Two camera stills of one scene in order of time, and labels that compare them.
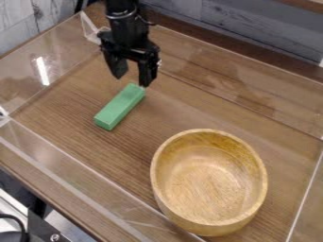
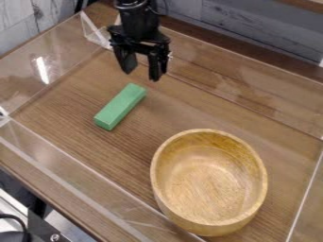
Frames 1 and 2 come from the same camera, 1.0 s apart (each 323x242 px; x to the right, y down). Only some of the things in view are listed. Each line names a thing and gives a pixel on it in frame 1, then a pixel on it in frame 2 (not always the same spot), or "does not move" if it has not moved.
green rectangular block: (119, 106) does not move
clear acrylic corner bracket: (90, 29) does not move
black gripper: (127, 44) -> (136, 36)
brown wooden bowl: (209, 181) does not move
